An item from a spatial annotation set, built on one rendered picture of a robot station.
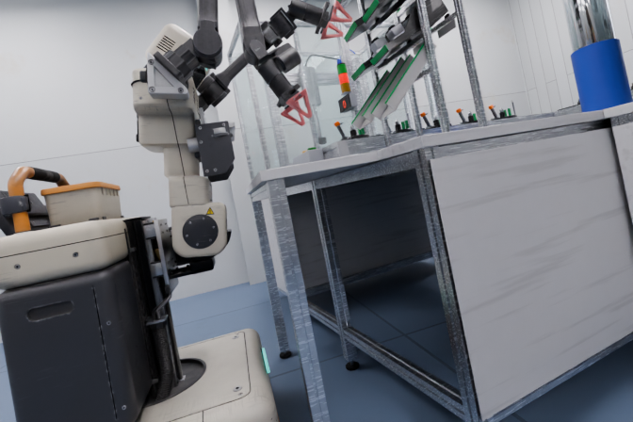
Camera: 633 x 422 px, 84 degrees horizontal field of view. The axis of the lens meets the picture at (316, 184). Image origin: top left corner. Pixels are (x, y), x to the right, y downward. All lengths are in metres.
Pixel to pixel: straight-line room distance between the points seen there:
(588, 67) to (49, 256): 1.87
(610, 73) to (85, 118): 3.90
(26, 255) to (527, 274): 1.24
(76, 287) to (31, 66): 3.48
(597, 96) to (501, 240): 0.88
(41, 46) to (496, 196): 4.10
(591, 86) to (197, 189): 1.51
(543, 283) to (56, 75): 4.09
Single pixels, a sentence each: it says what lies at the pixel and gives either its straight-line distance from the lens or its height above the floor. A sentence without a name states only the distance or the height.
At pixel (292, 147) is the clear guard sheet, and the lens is 2.95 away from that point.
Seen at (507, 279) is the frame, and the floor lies 0.46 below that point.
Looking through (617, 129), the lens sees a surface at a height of 0.79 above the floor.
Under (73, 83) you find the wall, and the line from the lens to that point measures 4.18.
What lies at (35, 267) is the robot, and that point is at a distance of 1.07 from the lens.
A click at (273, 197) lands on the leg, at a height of 0.78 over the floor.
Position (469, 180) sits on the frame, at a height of 0.73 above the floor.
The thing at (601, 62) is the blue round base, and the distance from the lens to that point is 1.76.
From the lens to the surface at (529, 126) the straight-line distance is 1.16.
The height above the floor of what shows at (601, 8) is 1.25.
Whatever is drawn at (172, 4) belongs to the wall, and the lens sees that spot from 4.32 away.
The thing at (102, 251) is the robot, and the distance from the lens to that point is 1.02.
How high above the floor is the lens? 0.78
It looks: 1 degrees up
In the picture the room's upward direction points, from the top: 11 degrees counter-clockwise
